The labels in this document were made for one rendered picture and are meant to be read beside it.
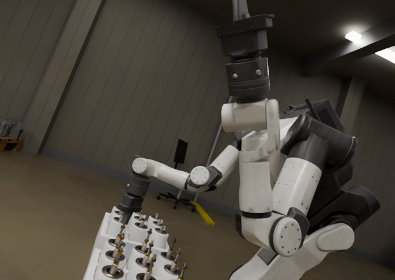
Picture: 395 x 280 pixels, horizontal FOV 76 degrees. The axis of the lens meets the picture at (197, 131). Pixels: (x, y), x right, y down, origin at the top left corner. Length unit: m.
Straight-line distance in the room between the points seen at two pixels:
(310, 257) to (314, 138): 0.45
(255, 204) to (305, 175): 0.16
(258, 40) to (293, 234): 0.39
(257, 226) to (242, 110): 0.24
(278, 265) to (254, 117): 0.57
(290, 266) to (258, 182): 0.49
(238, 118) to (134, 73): 3.79
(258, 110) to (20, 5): 4.59
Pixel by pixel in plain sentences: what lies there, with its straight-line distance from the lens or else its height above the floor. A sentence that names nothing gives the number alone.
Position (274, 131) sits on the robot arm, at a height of 0.81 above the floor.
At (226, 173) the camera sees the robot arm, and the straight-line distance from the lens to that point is 1.05.
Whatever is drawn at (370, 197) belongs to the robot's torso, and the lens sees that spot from 1.13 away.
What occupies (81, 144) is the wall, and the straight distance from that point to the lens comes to 4.26.
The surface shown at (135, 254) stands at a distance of 1.22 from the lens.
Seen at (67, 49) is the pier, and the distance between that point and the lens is 4.31.
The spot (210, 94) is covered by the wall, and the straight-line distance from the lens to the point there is 4.38.
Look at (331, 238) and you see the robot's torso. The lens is 1.00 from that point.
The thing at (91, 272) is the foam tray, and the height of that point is 0.18.
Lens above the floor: 0.71
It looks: 6 degrees up
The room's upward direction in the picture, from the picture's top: 20 degrees clockwise
